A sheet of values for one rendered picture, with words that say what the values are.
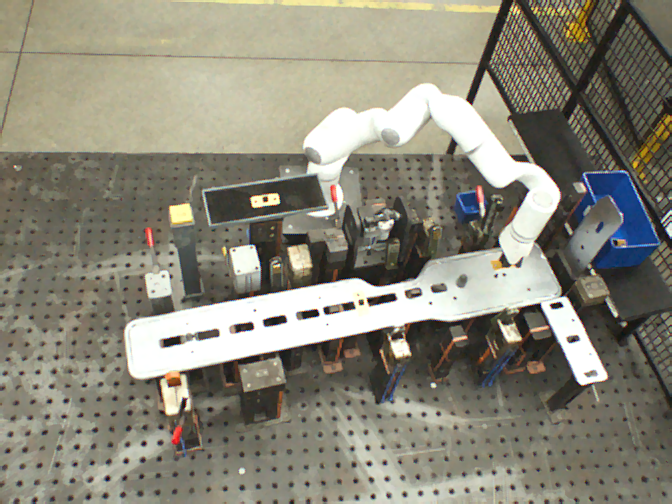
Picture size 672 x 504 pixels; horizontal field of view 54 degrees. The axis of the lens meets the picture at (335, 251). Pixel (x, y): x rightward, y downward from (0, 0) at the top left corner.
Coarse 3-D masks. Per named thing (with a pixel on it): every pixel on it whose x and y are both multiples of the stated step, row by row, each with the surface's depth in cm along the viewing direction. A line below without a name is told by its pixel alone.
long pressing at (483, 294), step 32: (448, 256) 219; (480, 256) 221; (544, 256) 224; (320, 288) 208; (352, 288) 209; (384, 288) 210; (448, 288) 213; (480, 288) 214; (512, 288) 215; (544, 288) 217; (160, 320) 196; (192, 320) 197; (224, 320) 199; (256, 320) 200; (288, 320) 201; (320, 320) 202; (352, 320) 203; (384, 320) 204; (416, 320) 206; (448, 320) 207; (128, 352) 190; (160, 352) 191; (224, 352) 193; (256, 352) 194
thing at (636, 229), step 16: (592, 176) 227; (608, 176) 228; (624, 176) 228; (592, 192) 220; (608, 192) 236; (624, 192) 229; (576, 208) 230; (624, 208) 229; (640, 208) 220; (624, 224) 230; (640, 224) 221; (640, 240) 221; (656, 240) 213; (608, 256) 214; (624, 256) 215; (640, 256) 216
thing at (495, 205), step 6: (492, 198) 207; (498, 198) 208; (492, 204) 208; (498, 204) 207; (486, 210) 212; (492, 210) 212; (498, 210) 206; (486, 216) 212; (492, 216) 214; (486, 222) 214; (492, 222) 215; (480, 228) 218; (492, 228) 217
